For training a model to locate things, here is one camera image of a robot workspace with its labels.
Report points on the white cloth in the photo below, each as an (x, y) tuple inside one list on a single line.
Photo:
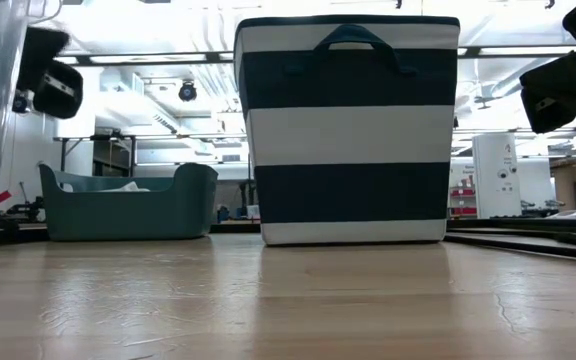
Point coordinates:
[(125, 188)]

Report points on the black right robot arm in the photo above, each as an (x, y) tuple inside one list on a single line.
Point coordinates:
[(563, 85)]

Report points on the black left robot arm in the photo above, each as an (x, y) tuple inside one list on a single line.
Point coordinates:
[(53, 85)]

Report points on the navy white striped fabric bin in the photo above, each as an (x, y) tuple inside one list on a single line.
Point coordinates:
[(348, 135)]

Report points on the black ceiling spotlight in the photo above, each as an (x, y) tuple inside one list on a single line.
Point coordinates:
[(187, 92)]

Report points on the teal plastic basket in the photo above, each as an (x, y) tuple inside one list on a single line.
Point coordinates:
[(133, 215)]

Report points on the red bin storage shelf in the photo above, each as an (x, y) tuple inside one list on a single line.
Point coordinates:
[(463, 200)]

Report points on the black framed workbench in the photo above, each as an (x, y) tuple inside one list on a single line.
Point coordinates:
[(113, 150)]

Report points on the white pillar with cameras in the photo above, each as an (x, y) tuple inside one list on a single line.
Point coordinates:
[(495, 175)]

